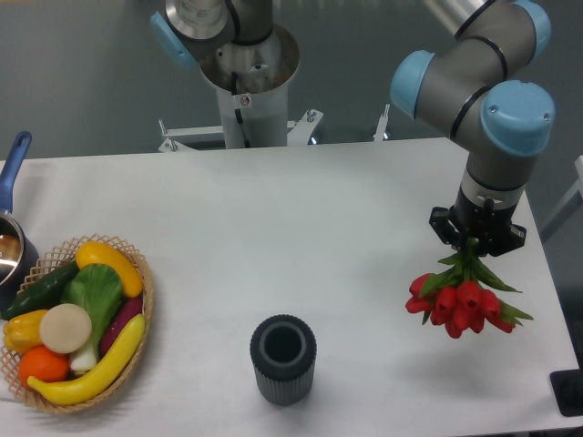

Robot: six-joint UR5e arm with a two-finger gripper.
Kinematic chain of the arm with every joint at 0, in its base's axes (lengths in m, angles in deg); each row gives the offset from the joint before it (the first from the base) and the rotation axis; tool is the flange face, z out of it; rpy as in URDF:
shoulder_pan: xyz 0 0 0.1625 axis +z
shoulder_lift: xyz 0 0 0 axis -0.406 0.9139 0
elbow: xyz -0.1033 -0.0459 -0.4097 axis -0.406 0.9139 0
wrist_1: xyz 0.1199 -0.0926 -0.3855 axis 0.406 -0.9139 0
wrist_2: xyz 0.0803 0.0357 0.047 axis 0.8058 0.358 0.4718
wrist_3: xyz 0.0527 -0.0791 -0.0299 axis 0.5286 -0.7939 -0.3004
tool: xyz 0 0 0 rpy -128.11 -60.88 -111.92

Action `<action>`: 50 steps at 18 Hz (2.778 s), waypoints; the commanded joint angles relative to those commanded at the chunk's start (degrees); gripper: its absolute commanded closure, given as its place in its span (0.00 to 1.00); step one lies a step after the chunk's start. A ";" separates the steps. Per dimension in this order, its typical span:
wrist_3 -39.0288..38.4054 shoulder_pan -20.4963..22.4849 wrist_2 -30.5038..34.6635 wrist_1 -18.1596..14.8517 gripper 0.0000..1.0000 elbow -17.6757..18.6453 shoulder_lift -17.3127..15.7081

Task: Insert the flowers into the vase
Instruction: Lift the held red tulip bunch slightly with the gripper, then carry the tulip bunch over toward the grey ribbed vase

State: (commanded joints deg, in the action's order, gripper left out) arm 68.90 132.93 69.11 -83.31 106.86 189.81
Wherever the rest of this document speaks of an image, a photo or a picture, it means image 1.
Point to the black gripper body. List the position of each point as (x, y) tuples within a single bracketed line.
[(481, 217)]

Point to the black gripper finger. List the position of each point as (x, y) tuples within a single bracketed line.
[(448, 228), (507, 239)]

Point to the red tulip bouquet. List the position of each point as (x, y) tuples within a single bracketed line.
[(463, 297)]

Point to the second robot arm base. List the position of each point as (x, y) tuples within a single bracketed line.
[(244, 55)]

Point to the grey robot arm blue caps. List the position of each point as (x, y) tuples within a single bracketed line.
[(472, 96)]

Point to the dark grey ribbed vase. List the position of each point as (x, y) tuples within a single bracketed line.
[(283, 351)]

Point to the black device at table edge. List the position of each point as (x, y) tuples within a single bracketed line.
[(567, 388)]

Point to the purple sweet potato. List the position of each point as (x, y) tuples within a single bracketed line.
[(127, 311)]

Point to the yellow squash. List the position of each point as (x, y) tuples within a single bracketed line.
[(97, 252)]

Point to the green leafy bok choy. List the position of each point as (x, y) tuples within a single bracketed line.
[(97, 289)]

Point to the green cucumber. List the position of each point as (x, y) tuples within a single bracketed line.
[(43, 294)]

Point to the yellow banana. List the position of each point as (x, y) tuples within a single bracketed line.
[(98, 379)]

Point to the orange fruit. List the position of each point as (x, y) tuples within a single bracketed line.
[(43, 364)]

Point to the yellow bell pepper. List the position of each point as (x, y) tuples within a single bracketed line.
[(22, 333)]

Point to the woven wicker basket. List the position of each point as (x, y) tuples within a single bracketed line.
[(59, 257)]

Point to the white frame at right edge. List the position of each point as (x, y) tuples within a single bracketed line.
[(565, 207)]

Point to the white metal mounting frame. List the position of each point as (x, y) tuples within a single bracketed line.
[(305, 131)]

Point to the blue handled saucepan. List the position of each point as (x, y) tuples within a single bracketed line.
[(18, 254)]

